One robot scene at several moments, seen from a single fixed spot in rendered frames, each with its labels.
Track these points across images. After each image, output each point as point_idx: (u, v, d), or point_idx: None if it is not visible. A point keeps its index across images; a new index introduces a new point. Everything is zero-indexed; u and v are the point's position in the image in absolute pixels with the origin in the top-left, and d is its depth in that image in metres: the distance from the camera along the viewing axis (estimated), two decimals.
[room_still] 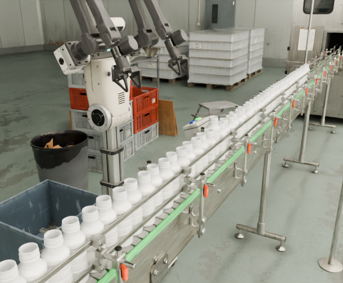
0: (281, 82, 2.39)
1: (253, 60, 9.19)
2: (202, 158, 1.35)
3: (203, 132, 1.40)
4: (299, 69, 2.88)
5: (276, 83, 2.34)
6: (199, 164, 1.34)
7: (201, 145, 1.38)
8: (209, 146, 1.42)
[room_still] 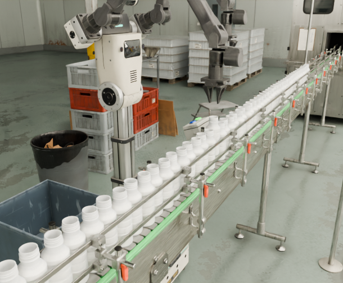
0: (281, 82, 2.39)
1: (253, 60, 9.19)
2: (202, 158, 1.35)
3: (203, 132, 1.40)
4: (299, 69, 2.88)
5: (276, 83, 2.34)
6: (199, 164, 1.34)
7: (201, 145, 1.38)
8: (209, 146, 1.42)
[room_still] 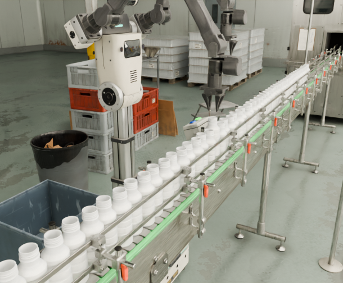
0: (281, 82, 2.39)
1: (253, 60, 9.19)
2: (202, 158, 1.34)
3: (202, 132, 1.40)
4: (299, 69, 2.88)
5: (276, 83, 2.34)
6: (198, 164, 1.34)
7: (202, 145, 1.38)
8: (208, 146, 1.42)
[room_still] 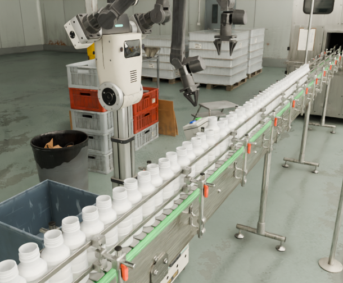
0: (281, 82, 2.39)
1: (253, 60, 9.19)
2: (202, 158, 1.35)
3: (202, 132, 1.40)
4: (299, 69, 2.88)
5: (276, 83, 2.34)
6: (198, 164, 1.34)
7: (202, 145, 1.38)
8: (208, 146, 1.42)
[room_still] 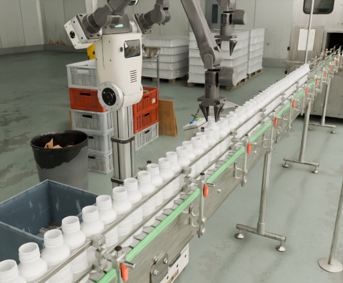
0: (281, 82, 2.39)
1: (253, 60, 9.19)
2: (202, 158, 1.34)
3: (202, 132, 1.40)
4: (299, 69, 2.88)
5: (276, 83, 2.34)
6: (198, 164, 1.34)
7: (202, 145, 1.38)
8: (208, 146, 1.42)
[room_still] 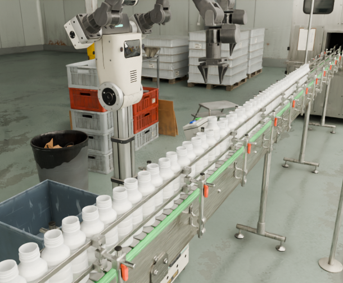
0: (281, 82, 2.39)
1: (253, 60, 9.19)
2: (202, 158, 1.34)
3: (202, 132, 1.40)
4: (299, 69, 2.88)
5: (276, 83, 2.34)
6: (198, 164, 1.34)
7: (202, 145, 1.38)
8: (208, 146, 1.42)
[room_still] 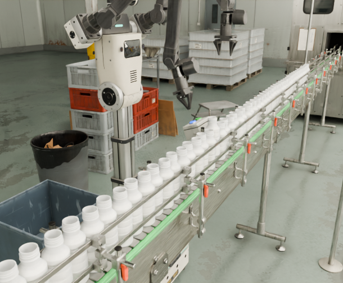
0: (281, 82, 2.39)
1: (253, 60, 9.19)
2: (202, 158, 1.34)
3: (202, 132, 1.40)
4: (299, 69, 2.88)
5: (276, 83, 2.34)
6: (198, 164, 1.34)
7: (202, 145, 1.38)
8: (208, 146, 1.42)
